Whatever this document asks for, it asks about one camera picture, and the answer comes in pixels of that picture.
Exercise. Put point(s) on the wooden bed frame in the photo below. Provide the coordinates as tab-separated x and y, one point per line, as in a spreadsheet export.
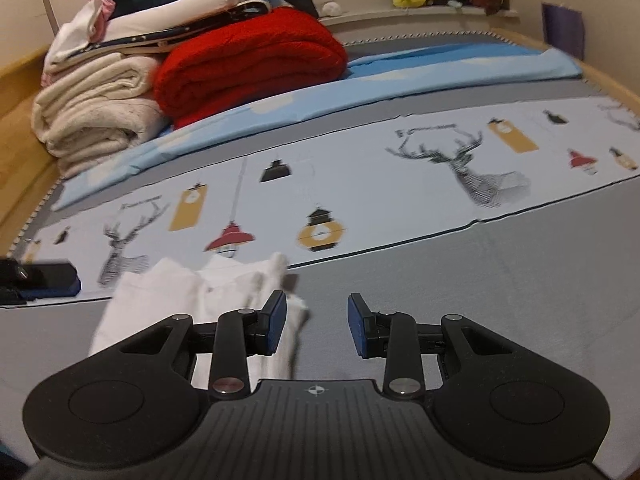
20	150

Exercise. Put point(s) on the purple bag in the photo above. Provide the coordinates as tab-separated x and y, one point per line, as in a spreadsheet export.
564	30

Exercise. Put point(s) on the deer printed bed sheet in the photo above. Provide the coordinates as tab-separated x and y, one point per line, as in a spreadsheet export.
380	185

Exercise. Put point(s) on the white small garment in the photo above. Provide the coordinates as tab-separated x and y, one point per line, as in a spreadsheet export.
175	300

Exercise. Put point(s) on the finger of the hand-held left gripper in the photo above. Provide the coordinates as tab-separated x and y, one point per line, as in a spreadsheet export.
47	277

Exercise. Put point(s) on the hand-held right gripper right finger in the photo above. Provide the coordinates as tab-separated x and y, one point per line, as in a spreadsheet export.
356	325

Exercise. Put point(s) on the cream folded cloth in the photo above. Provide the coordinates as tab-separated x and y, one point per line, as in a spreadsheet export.
180	7

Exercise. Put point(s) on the white pink folded garment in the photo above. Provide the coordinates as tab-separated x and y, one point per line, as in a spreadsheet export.
75	40

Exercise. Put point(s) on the red folded blanket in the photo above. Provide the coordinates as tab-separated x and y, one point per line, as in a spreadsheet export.
250	60

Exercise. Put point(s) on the blue cloud print sheet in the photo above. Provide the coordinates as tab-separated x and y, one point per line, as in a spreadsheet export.
400	67

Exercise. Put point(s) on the navy trimmed folded garment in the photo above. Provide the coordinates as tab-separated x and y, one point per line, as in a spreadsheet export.
200	26

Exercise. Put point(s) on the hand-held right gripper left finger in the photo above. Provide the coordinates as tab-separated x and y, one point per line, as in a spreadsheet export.
275	321

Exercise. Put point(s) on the white window sill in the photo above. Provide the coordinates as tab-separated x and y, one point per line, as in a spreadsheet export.
400	15

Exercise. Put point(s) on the cream folded blanket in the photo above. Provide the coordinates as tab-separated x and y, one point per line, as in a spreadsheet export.
90	110

